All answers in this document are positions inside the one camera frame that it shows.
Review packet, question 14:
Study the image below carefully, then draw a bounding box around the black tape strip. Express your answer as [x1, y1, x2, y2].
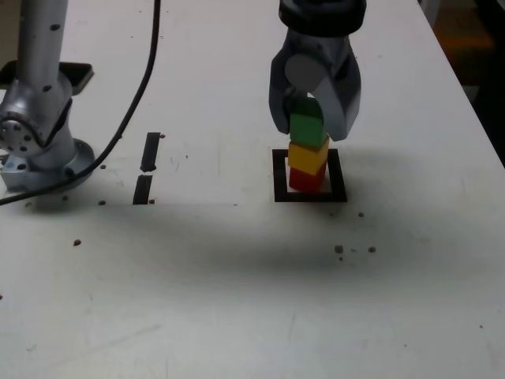
[132, 132, 162, 205]

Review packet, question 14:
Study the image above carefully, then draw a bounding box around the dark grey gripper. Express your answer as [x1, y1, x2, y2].
[269, 29, 364, 143]

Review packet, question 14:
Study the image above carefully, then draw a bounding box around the black cable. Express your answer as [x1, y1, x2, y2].
[0, 0, 163, 206]

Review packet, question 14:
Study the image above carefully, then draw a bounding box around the yellow cube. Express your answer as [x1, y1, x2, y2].
[287, 136, 331, 176]

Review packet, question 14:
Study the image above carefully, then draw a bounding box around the red cube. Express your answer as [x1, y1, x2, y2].
[288, 163, 328, 193]

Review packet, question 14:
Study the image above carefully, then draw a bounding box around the black flat plate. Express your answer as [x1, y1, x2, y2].
[0, 61, 95, 96]

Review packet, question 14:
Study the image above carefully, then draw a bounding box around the green cube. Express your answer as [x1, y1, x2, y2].
[289, 98, 331, 148]

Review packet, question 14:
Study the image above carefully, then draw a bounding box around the black tape square outline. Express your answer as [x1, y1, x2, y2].
[271, 148, 348, 203]

